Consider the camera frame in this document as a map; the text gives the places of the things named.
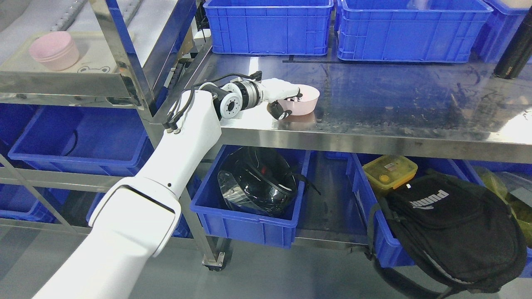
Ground cream bear tray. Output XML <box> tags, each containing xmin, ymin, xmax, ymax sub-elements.
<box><xmin>1</xmin><ymin>32</ymin><xmax>118</xmax><ymax>74</ymax></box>

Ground blue crate top left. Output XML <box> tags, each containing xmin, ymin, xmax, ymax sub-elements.
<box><xmin>203</xmin><ymin>0</ymin><xmax>334</xmax><ymax>56</ymax></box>

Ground blue crate top right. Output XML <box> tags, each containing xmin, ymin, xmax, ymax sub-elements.
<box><xmin>335</xmin><ymin>0</ymin><xmax>493</xmax><ymax>63</ymax></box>

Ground black helmet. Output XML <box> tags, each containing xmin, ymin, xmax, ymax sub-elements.
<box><xmin>217</xmin><ymin>147</ymin><xmax>321</xmax><ymax>218</ymax></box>

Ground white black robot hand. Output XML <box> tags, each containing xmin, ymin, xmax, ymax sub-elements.
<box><xmin>259</xmin><ymin>78</ymin><xmax>303</xmax><ymax>120</ymax></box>

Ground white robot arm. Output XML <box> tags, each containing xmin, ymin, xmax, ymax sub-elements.
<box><xmin>34</xmin><ymin>71</ymin><xmax>271</xmax><ymax>299</ymax></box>

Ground black backpack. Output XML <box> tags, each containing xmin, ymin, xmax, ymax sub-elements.
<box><xmin>365</xmin><ymin>173</ymin><xmax>527</xmax><ymax>299</ymax></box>

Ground blue crate in rack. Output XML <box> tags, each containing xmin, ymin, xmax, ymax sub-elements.
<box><xmin>8</xmin><ymin>106</ymin><xmax>154</xmax><ymax>176</ymax></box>

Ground stacked pink bowls on tray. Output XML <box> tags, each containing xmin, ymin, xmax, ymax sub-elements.
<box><xmin>28</xmin><ymin>32</ymin><xmax>81</xmax><ymax>71</ymax></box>

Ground steel table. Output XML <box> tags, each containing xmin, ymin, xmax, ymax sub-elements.
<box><xmin>150</xmin><ymin>42</ymin><xmax>532</xmax><ymax>270</ymax></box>

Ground blue crate under backpack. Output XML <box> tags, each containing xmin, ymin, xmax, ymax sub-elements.
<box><xmin>340</xmin><ymin>153</ymin><xmax>531</xmax><ymax>267</ymax></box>

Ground blue crate with helmet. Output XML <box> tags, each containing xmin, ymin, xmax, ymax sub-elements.
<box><xmin>190</xmin><ymin>145</ymin><xmax>311</xmax><ymax>249</ymax></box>

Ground steel shelf rack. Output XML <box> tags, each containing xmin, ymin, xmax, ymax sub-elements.
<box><xmin>1</xmin><ymin>0</ymin><xmax>224</xmax><ymax>267</ymax></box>

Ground yellow lunch box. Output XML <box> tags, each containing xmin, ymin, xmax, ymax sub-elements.
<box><xmin>362</xmin><ymin>155</ymin><xmax>418</xmax><ymax>193</ymax></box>

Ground pink bowl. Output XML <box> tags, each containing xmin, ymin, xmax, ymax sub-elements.
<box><xmin>278</xmin><ymin>84</ymin><xmax>320</xmax><ymax>116</ymax></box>

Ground black bottle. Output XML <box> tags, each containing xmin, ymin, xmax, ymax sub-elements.
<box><xmin>493</xmin><ymin>8</ymin><xmax>532</xmax><ymax>80</ymax></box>

